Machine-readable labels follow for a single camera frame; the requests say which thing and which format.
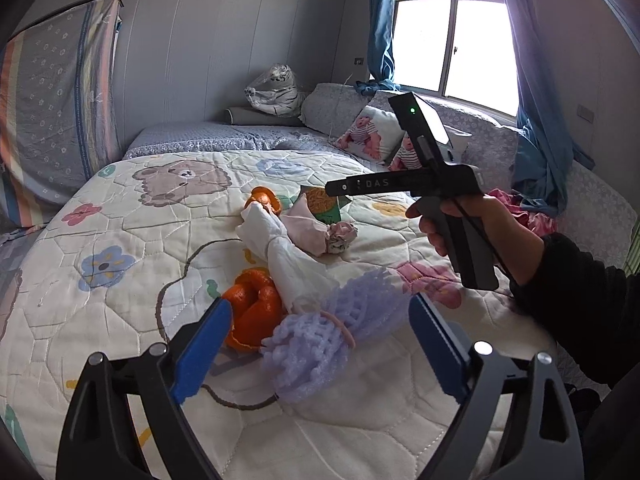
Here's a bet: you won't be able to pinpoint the white tissue bundle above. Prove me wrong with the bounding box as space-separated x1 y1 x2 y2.
236 203 341 313

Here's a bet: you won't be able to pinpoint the large orange peel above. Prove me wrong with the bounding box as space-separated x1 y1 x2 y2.
220 268 283 351

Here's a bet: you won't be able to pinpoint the short blue curtain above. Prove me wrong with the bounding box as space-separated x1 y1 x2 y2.
367 0 401 93

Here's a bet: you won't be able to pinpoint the window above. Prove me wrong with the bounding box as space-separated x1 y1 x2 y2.
392 0 521 118

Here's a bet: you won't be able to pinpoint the purple foam net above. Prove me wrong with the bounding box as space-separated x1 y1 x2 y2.
260 267 407 404

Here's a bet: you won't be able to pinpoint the long blue curtain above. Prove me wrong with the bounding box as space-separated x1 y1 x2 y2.
495 0 596 216

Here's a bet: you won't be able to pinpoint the pink plastic bag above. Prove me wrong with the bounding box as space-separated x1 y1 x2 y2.
279 210 358 258

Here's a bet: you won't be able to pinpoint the pink clothes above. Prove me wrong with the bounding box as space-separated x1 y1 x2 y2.
487 187 558 236

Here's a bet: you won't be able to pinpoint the person's right hand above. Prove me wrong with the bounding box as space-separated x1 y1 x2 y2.
405 192 546 286

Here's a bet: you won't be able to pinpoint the cartoon bear printed quilt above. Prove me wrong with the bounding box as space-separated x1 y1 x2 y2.
0 149 556 480

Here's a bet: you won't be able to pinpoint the baby print pillow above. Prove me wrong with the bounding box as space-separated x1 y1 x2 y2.
335 105 406 163
387 132 471 173

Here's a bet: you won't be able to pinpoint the grey lace-trimmed bed cover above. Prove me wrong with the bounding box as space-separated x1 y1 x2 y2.
122 122 351 161

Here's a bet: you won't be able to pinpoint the tiger plush toy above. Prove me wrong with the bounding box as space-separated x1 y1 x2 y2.
244 62 306 117

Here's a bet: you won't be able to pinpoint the striped floral sheet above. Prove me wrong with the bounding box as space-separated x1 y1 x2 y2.
0 0 123 228

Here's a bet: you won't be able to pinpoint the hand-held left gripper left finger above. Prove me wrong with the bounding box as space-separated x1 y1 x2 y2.
56 298 234 480

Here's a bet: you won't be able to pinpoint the grey bolster pillow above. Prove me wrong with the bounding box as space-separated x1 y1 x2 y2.
225 106 306 127

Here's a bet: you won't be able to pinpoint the small orange peel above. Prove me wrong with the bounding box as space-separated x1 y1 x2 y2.
244 186 282 213

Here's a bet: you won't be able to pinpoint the long grey floral backrest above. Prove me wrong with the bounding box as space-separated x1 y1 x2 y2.
370 90 638 271

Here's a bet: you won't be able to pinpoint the grey floral cushion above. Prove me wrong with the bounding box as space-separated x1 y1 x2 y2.
300 82 371 136

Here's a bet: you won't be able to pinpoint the green snack packet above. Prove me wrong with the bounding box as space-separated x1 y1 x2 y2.
295 185 353 224

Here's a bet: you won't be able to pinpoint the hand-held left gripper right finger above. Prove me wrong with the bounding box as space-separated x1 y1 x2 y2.
408 292 585 480

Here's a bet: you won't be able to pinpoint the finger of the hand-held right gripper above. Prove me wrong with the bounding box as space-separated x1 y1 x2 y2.
325 176 357 197

